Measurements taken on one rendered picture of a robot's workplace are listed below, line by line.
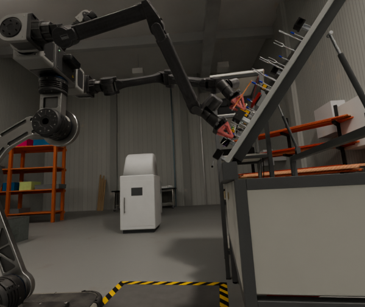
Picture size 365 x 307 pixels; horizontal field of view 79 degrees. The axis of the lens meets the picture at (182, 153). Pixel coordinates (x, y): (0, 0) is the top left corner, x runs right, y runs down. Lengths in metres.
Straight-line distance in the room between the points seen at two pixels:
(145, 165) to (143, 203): 0.73
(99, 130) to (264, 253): 10.98
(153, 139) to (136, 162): 6.20
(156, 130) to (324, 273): 10.16
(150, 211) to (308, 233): 3.63
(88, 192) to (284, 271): 10.77
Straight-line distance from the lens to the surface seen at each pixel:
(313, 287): 0.93
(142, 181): 4.33
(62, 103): 1.31
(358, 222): 0.94
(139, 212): 4.35
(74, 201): 11.63
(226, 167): 0.82
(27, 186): 8.10
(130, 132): 10.99
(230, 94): 1.17
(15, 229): 4.95
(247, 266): 0.87
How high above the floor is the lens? 0.78
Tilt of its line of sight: 9 degrees up
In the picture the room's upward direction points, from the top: 3 degrees counter-clockwise
